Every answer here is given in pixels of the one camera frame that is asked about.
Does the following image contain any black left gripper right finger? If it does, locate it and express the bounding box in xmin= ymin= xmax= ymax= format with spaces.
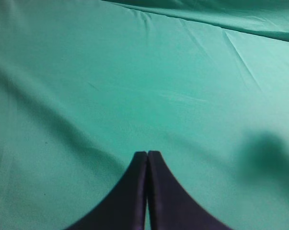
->
xmin=147 ymin=151 xmax=230 ymax=230

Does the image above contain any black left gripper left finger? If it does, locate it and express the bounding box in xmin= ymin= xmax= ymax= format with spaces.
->
xmin=67 ymin=151 xmax=148 ymax=230

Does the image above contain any green cloth backdrop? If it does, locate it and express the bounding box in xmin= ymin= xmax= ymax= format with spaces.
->
xmin=0 ymin=0 xmax=289 ymax=230

